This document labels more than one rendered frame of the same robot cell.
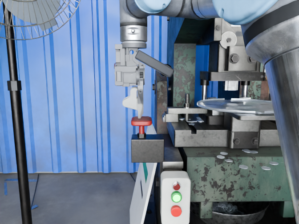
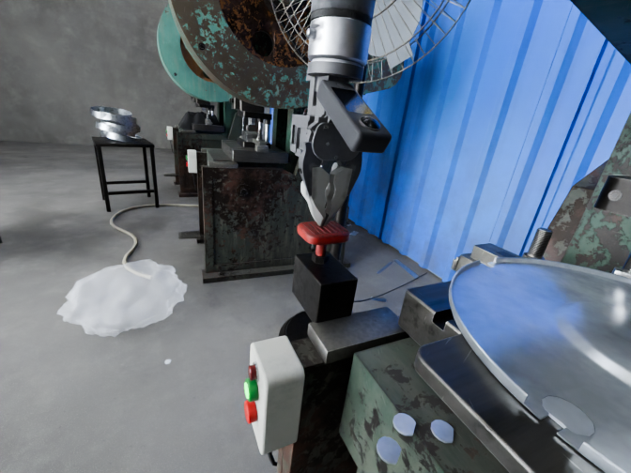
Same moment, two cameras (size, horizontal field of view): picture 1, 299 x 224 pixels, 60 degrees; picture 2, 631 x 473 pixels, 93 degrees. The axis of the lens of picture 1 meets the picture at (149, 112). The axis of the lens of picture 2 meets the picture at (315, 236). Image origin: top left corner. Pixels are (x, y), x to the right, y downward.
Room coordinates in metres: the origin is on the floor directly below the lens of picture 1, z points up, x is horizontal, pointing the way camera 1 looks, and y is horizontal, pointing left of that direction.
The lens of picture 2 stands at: (0.54, -0.35, 0.91)
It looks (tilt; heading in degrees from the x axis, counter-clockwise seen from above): 22 degrees down; 63
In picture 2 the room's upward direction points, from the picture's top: 7 degrees clockwise
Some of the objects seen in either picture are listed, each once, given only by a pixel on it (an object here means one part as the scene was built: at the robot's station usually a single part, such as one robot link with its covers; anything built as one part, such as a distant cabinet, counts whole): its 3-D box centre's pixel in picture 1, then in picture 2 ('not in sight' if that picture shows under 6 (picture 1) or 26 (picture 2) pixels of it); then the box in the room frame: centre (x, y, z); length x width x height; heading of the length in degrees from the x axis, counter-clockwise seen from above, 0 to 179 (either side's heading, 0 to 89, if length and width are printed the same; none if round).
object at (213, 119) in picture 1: (228, 116); not in sight; (0.98, -0.30, 0.72); 0.20 x 0.16 x 0.03; 91
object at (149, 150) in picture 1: (147, 164); (318, 313); (0.74, 0.00, 0.62); 0.10 x 0.06 x 0.20; 91
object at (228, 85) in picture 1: (231, 85); not in sight; (0.97, -0.30, 0.84); 0.05 x 0.03 x 0.04; 91
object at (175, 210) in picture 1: (175, 211); (251, 410); (0.62, -0.07, 0.54); 0.03 x 0.01 x 0.03; 91
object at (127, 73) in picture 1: (131, 65); (327, 116); (0.74, 0.05, 0.91); 0.09 x 0.08 x 0.12; 91
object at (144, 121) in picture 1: (141, 130); (320, 250); (0.74, 0.02, 0.72); 0.07 x 0.06 x 0.08; 1
